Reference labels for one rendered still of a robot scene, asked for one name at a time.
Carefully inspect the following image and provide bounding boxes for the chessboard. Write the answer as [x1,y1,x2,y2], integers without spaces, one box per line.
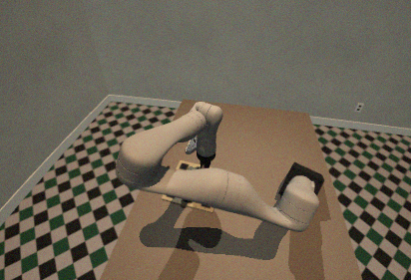
[162,160,213,213]

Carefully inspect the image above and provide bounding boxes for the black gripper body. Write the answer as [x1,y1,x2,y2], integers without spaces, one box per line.
[197,152,215,168]

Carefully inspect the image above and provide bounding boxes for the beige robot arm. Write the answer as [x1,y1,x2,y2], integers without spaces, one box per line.
[116,102,319,232]

